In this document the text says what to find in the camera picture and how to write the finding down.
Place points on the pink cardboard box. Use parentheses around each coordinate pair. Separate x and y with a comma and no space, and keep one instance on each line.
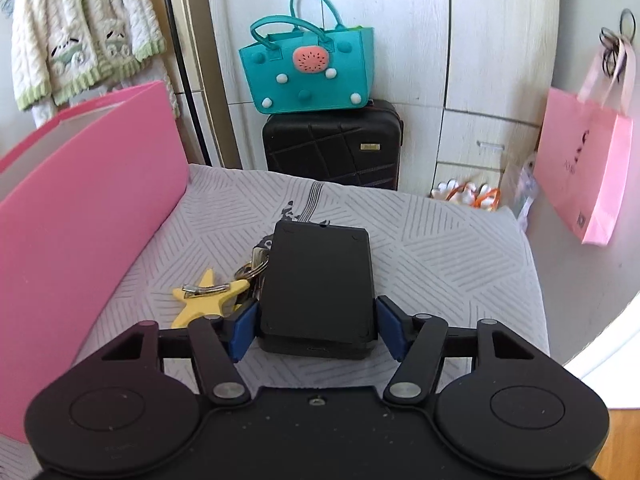
(75,220)

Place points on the clear plastic bag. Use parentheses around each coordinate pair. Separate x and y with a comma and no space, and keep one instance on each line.
(520,190)

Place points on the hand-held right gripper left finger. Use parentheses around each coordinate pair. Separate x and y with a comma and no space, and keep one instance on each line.
(245,330)

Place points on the black hard drive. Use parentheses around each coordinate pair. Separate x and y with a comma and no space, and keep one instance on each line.
(317,280)

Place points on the pink paper bag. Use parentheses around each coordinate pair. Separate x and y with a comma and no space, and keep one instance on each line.
(580,160)

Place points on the white wardrobe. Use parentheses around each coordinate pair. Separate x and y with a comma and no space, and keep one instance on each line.
(400,35)

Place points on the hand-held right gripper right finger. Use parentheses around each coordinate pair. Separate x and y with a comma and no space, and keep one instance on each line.
(390,325)

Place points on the white fluffy pajamas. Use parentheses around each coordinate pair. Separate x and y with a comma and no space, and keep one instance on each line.
(75,35)

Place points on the bunch of keys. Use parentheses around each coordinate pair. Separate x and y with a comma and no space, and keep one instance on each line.
(255,265)

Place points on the orange and white flower bag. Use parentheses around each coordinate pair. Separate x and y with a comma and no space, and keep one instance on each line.
(465,194)

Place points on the teal felt handbag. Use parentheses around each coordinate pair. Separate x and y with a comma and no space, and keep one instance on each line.
(310,70)

